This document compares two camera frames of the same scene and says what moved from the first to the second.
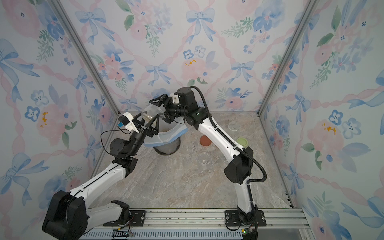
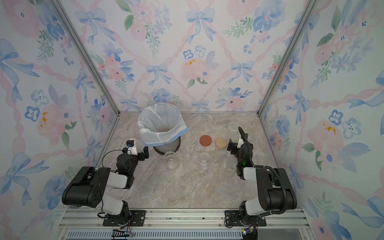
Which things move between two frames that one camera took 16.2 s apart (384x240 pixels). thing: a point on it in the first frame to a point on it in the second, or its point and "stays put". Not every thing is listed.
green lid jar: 234,126 stays put
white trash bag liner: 167,131 stays put
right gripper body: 172,108 to 235,150
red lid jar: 148,116 to 170,160
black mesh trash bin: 168,149 stays put
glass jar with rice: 204,158 stays put
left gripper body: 140,129 to 141,157
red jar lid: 205,141 stays put
